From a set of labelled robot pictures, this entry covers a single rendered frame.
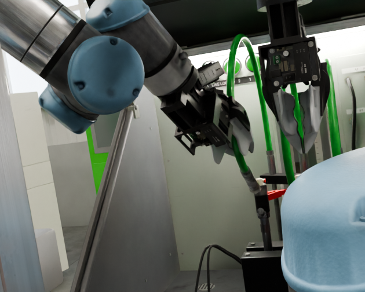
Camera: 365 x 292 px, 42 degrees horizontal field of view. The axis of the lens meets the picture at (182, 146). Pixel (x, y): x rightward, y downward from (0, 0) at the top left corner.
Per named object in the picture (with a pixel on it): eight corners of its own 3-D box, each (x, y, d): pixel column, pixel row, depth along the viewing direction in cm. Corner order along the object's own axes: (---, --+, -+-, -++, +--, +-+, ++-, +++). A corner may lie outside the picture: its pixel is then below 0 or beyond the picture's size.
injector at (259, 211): (263, 289, 98) (249, 189, 96) (266, 279, 103) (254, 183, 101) (277, 288, 98) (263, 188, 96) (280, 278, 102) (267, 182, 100)
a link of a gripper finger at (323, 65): (298, 119, 66) (289, 55, 65) (298, 117, 67) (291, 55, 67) (334, 114, 64) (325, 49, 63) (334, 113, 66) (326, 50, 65)
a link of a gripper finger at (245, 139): (250, 173, 81) (216, 143, 76) (251, 146, 85) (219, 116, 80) (266, 167, 79) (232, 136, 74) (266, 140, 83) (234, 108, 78)
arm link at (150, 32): (69, 24, 64) (110, -21, 66) (122, 79, 71) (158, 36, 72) (94, 28, 58) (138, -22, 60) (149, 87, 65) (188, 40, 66)
